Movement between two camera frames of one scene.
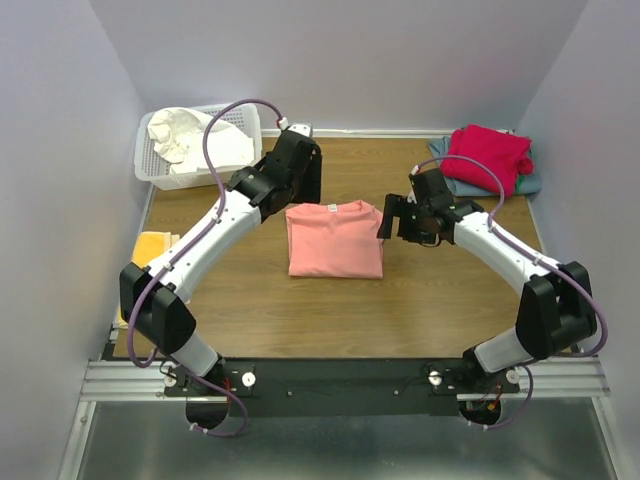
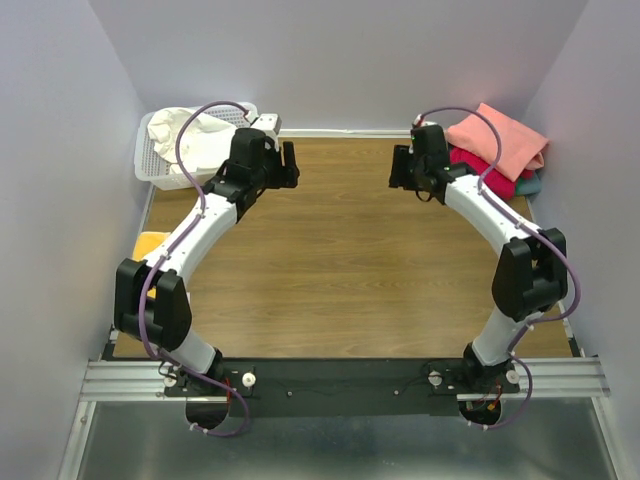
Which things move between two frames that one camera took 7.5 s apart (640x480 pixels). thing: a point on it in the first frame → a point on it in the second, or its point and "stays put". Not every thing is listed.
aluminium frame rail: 542,379 stays put
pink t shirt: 335,240 → 522,148
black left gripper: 311,194 → 287,176
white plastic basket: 151,170 stays put
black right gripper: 398,205 → 401,157
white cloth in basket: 178,137 stays put
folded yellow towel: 148,244 stays put
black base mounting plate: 340,388 stays put
